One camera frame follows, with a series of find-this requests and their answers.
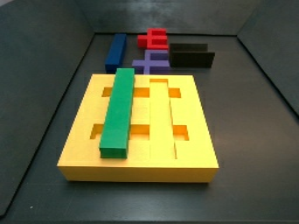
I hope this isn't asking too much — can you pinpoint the blue long block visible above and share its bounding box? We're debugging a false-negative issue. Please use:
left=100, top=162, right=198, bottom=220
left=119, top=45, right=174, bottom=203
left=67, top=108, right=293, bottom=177
left=106, top=33, right=127, bottom=74

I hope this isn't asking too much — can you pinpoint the yellow slotted board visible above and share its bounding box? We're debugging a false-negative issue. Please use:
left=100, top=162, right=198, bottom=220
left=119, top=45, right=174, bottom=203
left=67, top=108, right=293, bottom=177
left=58, top=74, right=219, bottom=183

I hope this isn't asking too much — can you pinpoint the green long block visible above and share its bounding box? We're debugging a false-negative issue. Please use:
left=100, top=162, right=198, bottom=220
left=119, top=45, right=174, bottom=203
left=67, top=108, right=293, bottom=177
left=99, top=68, right=135, bottom=158

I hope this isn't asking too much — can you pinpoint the purple cross-shaped block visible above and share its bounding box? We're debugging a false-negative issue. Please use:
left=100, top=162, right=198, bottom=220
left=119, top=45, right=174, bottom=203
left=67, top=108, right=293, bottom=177
left=132, top=50, right=171, bottom=74

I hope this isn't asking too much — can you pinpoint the red cross-shaped block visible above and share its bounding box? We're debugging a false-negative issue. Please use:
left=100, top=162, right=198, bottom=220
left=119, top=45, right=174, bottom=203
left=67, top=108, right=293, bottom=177
left=138, top=28, right=168, bottom=50

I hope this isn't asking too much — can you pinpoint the black angle bracket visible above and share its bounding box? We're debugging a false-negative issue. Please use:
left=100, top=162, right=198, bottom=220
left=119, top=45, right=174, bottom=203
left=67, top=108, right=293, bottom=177
left=170, top=43, right=215, bottom=68

